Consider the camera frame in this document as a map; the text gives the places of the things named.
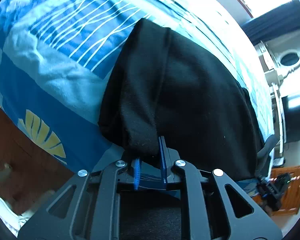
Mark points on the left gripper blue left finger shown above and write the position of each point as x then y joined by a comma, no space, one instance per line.
136,166

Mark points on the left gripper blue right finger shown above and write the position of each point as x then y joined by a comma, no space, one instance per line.
167,158

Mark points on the black pants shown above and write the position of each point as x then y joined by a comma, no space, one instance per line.
165,85

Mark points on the wooden cabinet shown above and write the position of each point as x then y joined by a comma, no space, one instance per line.
287,200

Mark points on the black monitor screen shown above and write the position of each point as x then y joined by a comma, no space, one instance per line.
291,109

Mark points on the white oval vanity mirror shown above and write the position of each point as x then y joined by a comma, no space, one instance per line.
289,61

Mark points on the blue patterned bed sheet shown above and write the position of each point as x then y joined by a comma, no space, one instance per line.
56,57

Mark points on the dark blue curtain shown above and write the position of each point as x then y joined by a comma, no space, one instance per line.
275,23

